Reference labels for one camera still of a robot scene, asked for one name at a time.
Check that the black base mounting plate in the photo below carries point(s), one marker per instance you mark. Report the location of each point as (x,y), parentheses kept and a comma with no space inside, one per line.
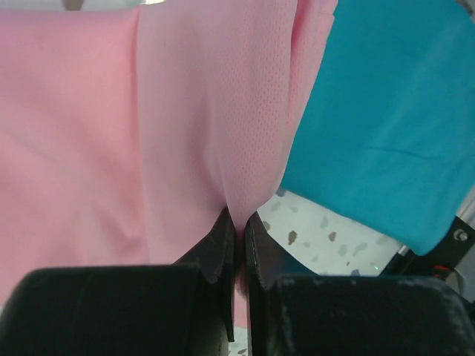
(440,262)

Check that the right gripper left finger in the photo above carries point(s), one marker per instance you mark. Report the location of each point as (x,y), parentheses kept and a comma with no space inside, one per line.
(185,308)

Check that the teal folded t shirt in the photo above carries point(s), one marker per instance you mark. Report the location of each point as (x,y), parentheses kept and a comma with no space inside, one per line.
(387,138)

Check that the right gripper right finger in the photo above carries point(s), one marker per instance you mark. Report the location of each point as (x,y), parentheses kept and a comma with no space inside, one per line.
(409,310)

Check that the pink t shirt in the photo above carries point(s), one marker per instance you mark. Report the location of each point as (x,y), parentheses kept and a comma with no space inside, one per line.
(124,133)

